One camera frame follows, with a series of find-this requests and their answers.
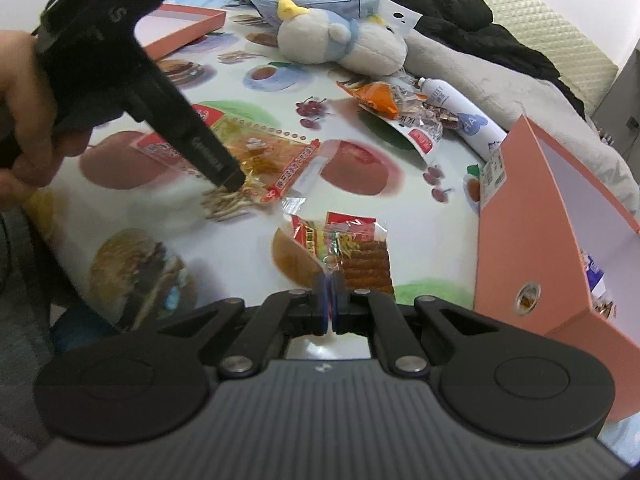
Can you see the pink box lid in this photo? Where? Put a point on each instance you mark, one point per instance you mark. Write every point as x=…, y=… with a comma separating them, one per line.
x=185, y=30

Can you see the white red label packet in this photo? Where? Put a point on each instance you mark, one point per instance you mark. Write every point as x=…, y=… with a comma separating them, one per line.
x=420, y=137

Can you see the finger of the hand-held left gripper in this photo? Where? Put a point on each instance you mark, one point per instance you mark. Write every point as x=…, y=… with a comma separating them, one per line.
x=200, y=145

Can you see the printed bed sheet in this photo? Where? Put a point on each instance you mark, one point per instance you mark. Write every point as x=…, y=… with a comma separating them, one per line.
x=165, y=210

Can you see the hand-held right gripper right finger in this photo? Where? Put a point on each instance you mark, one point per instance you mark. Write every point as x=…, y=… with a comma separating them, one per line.
x=338, y=302

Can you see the white penguin plush toy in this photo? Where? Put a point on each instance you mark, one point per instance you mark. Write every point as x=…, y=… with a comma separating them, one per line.
x=360, y=45

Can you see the bedside table with bottles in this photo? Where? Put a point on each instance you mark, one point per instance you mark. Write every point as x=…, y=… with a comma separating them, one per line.
x=620, y=132

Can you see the pink cardboard box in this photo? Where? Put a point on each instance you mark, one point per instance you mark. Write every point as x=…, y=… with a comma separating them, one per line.
x=520, y=220

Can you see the blue snack packet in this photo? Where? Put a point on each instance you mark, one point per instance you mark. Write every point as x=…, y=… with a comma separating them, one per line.
x=595, y=275

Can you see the black jacket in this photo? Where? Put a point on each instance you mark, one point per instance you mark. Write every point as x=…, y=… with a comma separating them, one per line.
x=465, y=15

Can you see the brown strip snack packet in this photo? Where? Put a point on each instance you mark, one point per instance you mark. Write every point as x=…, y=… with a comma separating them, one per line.
x=360, y=250

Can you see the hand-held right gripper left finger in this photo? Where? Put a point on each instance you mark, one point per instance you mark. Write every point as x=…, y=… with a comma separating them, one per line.
x=325, y=302

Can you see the white spray bottle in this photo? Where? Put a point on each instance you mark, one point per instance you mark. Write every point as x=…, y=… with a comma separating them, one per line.
x=470, y=120

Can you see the yellow red edged snack packet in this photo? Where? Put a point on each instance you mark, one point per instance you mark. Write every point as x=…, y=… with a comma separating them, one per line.
x=270, y=160

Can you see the orange snack packet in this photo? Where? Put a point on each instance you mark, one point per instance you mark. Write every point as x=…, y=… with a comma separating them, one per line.
x=375, y=96

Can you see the cream quilted headboard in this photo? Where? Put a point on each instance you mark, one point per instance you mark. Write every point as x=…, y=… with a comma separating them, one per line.
x=540, y=5

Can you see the person's left hand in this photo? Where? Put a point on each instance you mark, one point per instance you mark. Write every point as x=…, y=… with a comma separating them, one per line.
x=25, y=75

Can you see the clear brown candy packet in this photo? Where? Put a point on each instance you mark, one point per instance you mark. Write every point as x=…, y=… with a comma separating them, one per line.
x=442, y=115

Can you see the grey duvet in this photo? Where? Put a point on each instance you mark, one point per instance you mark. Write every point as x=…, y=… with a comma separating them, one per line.
x=530, y=95

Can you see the person's grey clothing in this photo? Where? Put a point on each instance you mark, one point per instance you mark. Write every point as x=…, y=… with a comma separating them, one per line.
x=25, y=320

